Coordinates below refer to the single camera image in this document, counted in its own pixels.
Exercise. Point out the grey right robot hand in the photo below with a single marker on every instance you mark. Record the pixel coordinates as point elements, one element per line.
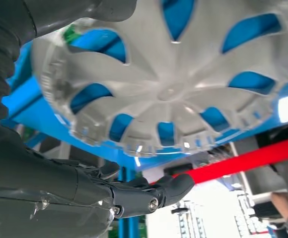
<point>35,200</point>

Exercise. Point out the blue metal shelf rack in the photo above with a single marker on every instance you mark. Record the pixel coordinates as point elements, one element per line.
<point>29,105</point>

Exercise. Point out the red barrier belt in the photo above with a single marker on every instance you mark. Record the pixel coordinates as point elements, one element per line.
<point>245,161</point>

